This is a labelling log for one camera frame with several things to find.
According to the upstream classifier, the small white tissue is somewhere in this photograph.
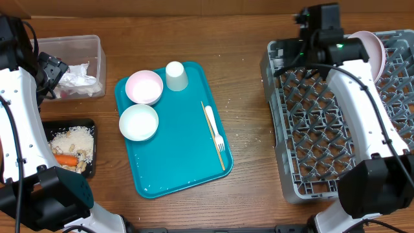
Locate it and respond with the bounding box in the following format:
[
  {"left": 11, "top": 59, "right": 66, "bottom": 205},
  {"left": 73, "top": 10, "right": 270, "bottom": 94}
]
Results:
[{"left": 54, "top": 79, "right": 104, "bottom": 99}]

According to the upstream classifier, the large white tissue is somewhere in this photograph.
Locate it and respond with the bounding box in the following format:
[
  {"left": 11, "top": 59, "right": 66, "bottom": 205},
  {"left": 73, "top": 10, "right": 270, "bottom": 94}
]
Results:
[{"left": 60, "top": 63, "right": 96, "bottom": 87}]

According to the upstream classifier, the rice and peanut pile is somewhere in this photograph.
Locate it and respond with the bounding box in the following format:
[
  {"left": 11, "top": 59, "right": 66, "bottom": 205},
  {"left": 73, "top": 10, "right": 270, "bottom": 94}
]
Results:
[{"left": 49, "top": 126, "right": 94, "bottom": 175}]

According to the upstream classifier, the white round plate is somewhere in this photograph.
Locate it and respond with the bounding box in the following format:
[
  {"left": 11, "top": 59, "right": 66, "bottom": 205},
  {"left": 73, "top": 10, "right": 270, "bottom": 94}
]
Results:
[{"left": 348, "top": 31, "right": 386, "bottom": 83}]

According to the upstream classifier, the orange carrot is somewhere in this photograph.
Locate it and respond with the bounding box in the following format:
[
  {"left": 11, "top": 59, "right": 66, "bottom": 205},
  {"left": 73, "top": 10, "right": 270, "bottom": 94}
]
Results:
[{"left": 54, "top": 154, "right": 78, "bottom": 166}]

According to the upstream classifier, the pink bowl with peanuts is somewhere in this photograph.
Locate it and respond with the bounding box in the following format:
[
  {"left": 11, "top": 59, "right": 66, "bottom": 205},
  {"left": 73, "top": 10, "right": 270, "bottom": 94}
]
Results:
[{"left": 125, "top": 70, "right": 164, "bottom": 105}]

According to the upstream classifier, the white bowl with rice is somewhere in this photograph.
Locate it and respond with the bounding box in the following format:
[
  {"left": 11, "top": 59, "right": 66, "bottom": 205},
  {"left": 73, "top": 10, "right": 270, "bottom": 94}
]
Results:
[{"left": 119, "top": 104, "right": 159, "bottom": 141}]

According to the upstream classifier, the wooden chopstick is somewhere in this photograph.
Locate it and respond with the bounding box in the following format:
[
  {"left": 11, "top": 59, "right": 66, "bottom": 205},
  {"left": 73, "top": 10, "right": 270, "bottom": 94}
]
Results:
[{"left": 201, "top": 101, "right": 225, "bottom": 171}]

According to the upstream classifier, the white plastic fork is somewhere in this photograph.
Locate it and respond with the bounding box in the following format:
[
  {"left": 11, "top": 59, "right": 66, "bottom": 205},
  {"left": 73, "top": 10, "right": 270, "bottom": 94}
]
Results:
[{"left": 205, "top": 105, "right": 225, "bottom": 151}]

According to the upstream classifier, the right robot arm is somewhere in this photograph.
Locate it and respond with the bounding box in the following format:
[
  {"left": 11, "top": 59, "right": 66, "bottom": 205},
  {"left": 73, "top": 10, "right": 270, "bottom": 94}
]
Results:
[{"left": 275, "top": 3, "right": 413, "bottom": 232}]

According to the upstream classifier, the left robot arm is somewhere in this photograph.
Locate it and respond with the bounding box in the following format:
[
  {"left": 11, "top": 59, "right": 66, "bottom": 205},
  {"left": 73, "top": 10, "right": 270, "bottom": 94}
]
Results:
[{"left": 1, "top": 15, "right": 134, "bottom": 232}]

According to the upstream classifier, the grey dishwasher rack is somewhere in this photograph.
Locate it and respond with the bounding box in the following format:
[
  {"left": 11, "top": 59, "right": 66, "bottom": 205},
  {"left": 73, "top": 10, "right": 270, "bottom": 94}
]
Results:
[{"left": 260, "top": 30, "right": 413, "bottom": 204}]

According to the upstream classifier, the clear plastic bin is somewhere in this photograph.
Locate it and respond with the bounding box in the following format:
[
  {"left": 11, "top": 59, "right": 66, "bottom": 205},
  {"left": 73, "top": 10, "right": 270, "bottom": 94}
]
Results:
[{"left": 38, "top": 35, "right": 106, "bottom": 100}]

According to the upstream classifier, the black plastic tray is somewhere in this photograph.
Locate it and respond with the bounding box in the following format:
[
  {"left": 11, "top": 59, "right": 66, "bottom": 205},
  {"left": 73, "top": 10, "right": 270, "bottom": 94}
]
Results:
[{"left": 43, "top": 118, "right": 97, "bottom": 179}]

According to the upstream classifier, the white paper cup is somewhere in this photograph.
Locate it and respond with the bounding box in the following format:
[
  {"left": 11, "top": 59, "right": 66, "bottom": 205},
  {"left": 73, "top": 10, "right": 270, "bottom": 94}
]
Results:
[{"left": 166, "top": 61, "right": 188, "bottom": 91}]

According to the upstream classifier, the teal serving tray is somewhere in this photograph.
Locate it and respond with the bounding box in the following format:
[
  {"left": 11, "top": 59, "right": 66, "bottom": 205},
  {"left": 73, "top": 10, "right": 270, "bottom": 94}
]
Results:
[{"left": 125, "top": 61, "right": 234, "bottom": 199}]

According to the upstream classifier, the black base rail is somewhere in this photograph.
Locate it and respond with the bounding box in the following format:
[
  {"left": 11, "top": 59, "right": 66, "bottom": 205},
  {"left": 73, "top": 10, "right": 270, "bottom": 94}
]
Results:
[{"left": 135, "top": 224, "right": 314, "bottom": 233}]

